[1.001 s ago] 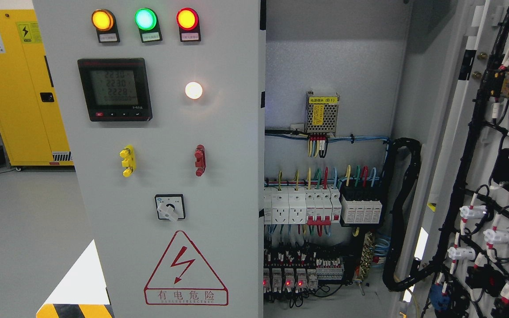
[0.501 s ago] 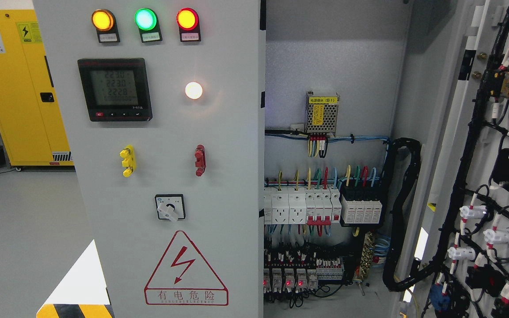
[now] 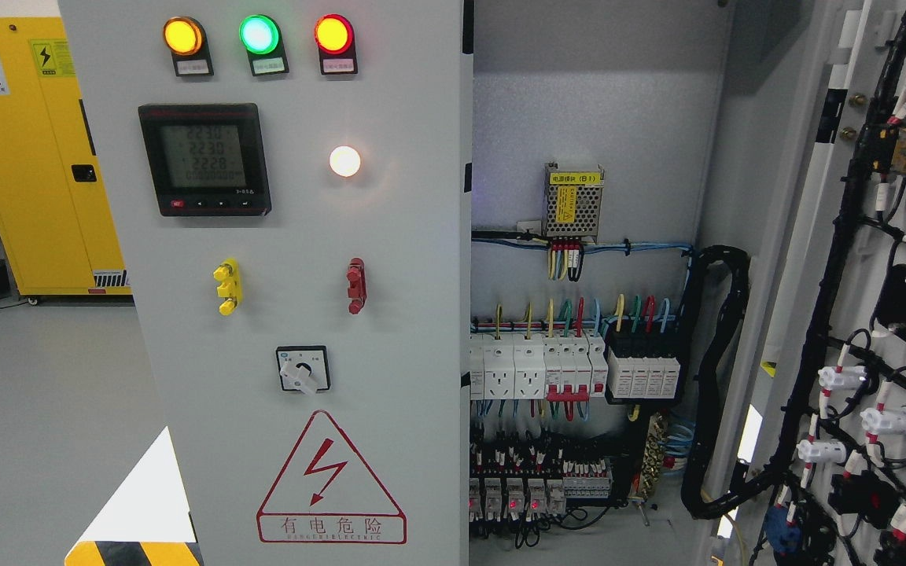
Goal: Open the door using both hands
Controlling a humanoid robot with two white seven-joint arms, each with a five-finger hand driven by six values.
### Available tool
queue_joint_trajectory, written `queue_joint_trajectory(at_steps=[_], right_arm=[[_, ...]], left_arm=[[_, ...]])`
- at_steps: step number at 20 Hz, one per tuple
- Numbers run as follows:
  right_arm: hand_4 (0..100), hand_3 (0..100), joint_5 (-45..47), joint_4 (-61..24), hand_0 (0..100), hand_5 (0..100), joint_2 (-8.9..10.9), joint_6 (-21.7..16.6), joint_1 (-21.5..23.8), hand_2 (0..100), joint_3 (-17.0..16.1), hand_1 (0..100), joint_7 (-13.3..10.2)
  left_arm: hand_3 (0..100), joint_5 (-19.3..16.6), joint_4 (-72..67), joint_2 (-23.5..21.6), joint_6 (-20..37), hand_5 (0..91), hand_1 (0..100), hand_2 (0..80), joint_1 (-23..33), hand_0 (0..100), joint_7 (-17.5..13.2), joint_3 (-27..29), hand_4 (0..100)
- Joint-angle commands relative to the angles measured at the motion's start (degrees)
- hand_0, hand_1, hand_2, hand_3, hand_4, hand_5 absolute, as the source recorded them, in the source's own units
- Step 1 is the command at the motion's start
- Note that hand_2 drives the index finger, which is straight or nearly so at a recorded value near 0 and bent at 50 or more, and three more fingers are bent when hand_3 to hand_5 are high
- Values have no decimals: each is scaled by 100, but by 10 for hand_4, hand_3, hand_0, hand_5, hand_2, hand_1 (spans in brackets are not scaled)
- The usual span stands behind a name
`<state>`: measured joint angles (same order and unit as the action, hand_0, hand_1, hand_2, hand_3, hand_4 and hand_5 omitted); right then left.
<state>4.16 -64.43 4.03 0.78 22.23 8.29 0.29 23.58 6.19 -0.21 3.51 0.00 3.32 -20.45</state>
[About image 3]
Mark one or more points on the grey cabinet door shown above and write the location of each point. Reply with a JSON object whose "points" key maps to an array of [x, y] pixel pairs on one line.
{"points": [[396, 368], [838, 334]]}

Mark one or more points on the white DIN breaker row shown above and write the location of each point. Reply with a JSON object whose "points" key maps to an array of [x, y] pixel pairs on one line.
{"points": [[520, 366]]}

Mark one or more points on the metal mesh power supply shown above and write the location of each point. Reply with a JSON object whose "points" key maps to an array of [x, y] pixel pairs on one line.
{"points": [[572, 201]]}

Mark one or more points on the white indicator light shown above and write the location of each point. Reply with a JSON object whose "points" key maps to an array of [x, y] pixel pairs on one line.
{"points": [[345, 161]]}

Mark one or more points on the lower relay and breaker row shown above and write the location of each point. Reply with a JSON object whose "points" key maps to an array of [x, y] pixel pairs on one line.
{"points": [[520, 478]]}

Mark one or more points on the black surge protector module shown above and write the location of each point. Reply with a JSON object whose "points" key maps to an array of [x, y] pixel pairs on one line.
{"points": [[644, 367]]}

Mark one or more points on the red electric hazard sticker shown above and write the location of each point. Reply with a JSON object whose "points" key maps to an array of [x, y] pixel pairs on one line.
{"points": [[327, 493]]}

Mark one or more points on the right brass ground bar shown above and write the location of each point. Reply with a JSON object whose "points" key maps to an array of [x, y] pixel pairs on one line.
{"points": [[652, 463]]}

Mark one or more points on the red indicator light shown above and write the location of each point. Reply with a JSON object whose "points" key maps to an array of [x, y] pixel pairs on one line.
{"points": [[335, 39]]}

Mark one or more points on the black digital power meter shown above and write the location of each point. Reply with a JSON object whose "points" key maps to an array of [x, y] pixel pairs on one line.
{"points": [[206, 159]]}

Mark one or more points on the green indicator light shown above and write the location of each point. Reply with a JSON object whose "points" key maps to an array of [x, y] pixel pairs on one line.
{"points": [[262, 39]]}

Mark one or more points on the orange indicator light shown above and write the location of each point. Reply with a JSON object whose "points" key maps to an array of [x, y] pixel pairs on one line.
{"points": [[186, 39]]}

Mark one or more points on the yellow safety cabinet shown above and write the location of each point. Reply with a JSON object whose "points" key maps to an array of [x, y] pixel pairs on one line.
{"points": [[55, 218]]}

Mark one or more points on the red terminal post block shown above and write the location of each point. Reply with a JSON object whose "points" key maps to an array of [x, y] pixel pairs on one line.
{"points": [[357, 293]]}

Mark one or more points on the black white rotary switch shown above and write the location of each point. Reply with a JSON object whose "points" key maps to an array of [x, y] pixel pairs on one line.
{"points": [[303, 368]]}

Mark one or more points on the yellow terminal post block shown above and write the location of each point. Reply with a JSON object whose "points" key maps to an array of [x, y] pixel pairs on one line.
{"points": [[229, 290]]}

